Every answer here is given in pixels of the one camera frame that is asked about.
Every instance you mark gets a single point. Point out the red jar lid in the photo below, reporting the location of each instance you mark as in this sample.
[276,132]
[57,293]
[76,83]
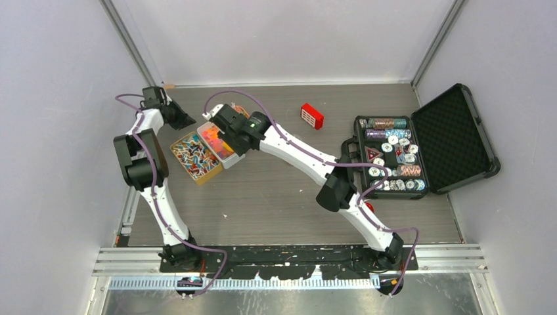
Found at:
[370,207]

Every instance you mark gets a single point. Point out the red toy brick block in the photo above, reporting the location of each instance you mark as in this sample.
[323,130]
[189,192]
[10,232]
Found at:
[312,116]

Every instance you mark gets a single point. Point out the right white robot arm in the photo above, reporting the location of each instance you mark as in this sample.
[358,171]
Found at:
[338,193]

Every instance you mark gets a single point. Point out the pink tray of lollipops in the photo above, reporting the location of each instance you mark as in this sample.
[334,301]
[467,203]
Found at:
[240,110]

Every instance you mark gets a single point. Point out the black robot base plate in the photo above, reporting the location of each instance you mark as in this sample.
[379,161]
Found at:
[285,262]

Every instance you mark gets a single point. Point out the yellow tray of wrapped candies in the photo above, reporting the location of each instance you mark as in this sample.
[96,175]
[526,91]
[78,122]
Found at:
[200,163]

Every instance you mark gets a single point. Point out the black poker chip case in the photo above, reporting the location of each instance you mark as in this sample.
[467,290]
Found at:
[440,147]

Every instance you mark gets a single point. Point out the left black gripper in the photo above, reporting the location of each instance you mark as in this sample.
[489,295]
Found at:
[184,121]

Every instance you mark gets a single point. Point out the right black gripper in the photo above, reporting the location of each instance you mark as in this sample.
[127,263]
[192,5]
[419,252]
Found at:
[239,150]

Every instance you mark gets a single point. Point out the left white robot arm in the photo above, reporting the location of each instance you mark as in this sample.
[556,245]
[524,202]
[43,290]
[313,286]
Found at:
[144,168]

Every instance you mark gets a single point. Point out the white tray of gummy candies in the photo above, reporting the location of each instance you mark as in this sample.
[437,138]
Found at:
[209,135]

